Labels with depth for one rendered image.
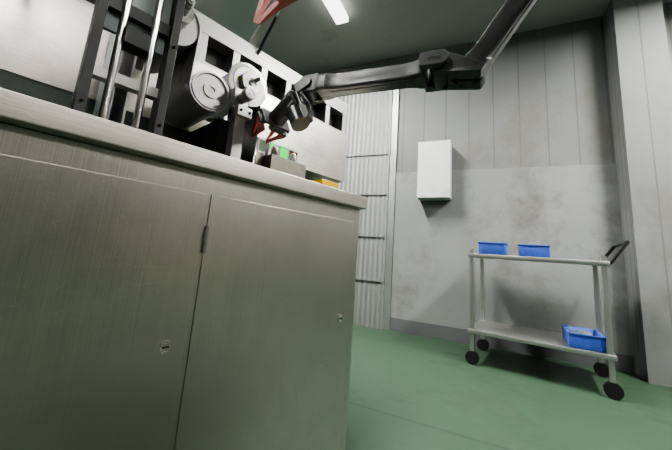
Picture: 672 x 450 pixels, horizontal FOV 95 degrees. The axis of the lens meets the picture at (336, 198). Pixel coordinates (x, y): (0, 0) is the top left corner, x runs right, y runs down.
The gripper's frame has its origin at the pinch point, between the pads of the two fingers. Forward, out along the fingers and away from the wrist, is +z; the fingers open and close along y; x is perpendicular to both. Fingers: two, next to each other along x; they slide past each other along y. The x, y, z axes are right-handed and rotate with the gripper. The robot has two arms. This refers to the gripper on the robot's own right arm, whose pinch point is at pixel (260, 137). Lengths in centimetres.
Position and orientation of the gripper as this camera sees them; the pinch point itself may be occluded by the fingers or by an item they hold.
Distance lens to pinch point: 109.6
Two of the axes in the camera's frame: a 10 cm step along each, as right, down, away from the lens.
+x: -3.1, -8.2, 4.8
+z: -6.9, 5.4, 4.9
